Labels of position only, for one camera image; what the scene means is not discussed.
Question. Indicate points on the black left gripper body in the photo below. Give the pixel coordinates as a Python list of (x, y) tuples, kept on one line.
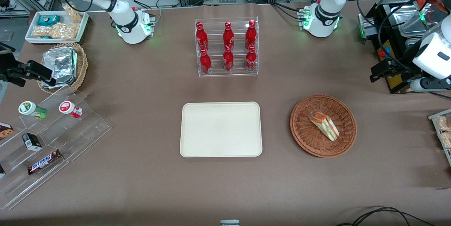
[(402, 67)]

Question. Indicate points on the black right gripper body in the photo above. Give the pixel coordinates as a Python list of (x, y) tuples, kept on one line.
[(7, 71)]

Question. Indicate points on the triangle sandwich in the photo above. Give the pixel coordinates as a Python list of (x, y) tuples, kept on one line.
[(324, 124)]

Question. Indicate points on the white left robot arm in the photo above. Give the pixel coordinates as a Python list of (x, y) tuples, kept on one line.
[(326, 6)]

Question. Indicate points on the white rectangular snack tray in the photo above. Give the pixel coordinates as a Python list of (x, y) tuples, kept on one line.
[(31, 29)]

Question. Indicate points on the light oval wicker basket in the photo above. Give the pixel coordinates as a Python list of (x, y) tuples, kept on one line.
[(81, 64)]

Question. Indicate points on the grey tray with snacks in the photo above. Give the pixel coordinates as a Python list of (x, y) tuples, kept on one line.
[(434, 117)]

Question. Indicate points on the brown round wicker basket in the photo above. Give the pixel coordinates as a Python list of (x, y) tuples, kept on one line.
[(306, 131)]

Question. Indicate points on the cream plastic tray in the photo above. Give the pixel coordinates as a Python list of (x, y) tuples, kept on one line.
[(221, 129)]

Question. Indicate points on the black food warmer appliance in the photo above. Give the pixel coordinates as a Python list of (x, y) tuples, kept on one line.
[(387, 46)]

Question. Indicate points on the aluminium foil container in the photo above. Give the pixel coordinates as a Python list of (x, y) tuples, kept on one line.
[(60, 64)]

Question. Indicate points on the green lid cup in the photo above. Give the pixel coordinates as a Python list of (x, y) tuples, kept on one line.
[(31, 109)]

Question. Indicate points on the large clear peanut bag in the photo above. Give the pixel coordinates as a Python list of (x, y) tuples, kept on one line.
[(56, 31)]

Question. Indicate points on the red lid cup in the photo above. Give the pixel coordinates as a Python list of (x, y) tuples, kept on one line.
[(69, 108)]

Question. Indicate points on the teal snack packet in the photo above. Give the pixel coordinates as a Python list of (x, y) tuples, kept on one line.
[(48, 20)]

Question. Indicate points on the brown cookie box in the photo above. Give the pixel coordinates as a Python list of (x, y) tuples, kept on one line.
[(5, 131)]

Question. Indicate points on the small black box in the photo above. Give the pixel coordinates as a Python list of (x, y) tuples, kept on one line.
[(31, 141)]

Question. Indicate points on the small clear peanut bag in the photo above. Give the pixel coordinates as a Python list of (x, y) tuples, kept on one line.
[(73, 13)]

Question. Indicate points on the clear bag of crackers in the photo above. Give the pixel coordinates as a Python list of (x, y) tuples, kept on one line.
[(444, 124), (446, 140)]

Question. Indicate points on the clear acrylic stepped display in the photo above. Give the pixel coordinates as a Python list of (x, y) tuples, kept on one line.
[(84, 127)]

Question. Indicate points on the snickers chocolate bar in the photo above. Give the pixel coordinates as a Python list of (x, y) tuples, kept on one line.
[(44, 162)]

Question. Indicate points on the red cola bottle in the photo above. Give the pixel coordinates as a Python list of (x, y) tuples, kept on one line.
[(250, 35), (228, 60), (201, 37), (228, 36), (205, 62), (251, 60)]

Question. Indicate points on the clear acrylic bottle rack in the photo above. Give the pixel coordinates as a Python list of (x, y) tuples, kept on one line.
[(239, 43)]

